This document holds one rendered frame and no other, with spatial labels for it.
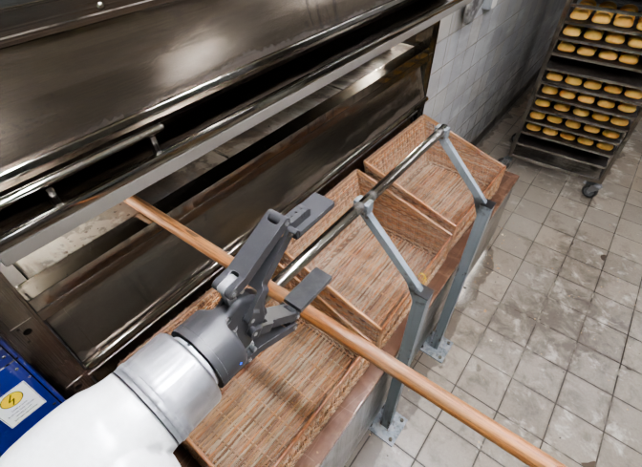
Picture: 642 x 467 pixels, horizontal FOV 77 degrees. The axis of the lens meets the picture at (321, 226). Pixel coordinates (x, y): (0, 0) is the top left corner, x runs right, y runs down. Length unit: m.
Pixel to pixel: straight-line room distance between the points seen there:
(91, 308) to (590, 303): 2.43
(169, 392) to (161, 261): 0.81
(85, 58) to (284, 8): 0.53
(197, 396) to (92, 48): 0.68
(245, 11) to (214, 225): 0.58
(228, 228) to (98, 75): 0.58
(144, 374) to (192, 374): 0.04
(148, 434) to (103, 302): 0.78
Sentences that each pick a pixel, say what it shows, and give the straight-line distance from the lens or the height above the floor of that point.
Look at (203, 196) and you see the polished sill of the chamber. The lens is 1.14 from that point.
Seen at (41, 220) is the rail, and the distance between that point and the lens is 0.77.
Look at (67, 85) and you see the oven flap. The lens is 0.88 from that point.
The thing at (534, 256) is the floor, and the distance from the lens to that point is 2.83.
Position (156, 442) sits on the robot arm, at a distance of 0.40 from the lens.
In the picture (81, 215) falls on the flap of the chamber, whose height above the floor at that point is 1.40.
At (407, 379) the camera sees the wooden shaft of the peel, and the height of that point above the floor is 1.20.
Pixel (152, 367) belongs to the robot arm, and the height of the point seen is 1.53.
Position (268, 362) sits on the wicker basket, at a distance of 1.44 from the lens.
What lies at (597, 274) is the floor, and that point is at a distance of 2.92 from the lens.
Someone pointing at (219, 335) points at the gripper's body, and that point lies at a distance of 0.41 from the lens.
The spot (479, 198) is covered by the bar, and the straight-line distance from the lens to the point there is 1.50.
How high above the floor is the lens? 1.86
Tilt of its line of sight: 44 degrees down
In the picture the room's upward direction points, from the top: straight up
